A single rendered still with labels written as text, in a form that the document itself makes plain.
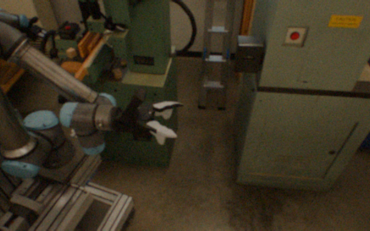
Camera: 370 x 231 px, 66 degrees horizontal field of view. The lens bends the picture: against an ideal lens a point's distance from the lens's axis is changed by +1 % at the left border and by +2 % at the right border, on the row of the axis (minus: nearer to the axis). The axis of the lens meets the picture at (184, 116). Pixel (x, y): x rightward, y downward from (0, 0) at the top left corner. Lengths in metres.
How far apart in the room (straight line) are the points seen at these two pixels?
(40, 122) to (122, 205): 0.84
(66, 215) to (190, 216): 0.95
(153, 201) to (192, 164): 0.42
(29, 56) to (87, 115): 0.25
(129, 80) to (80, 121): 0.86
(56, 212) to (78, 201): 0.09
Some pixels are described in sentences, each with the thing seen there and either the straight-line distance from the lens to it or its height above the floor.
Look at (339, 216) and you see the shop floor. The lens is 2.27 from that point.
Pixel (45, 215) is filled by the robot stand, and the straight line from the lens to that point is 1.33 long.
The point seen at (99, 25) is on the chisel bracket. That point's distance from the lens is 1.75.
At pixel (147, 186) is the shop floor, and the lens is 2.14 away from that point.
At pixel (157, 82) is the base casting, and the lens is 1.66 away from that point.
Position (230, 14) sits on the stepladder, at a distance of 2.26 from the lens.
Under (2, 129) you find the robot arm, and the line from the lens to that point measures 1.03.
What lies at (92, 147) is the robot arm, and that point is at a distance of 0.95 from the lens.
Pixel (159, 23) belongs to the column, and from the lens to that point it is 1.54.
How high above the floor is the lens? 1.82
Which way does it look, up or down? 45 degrees down
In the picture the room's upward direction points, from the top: straight up
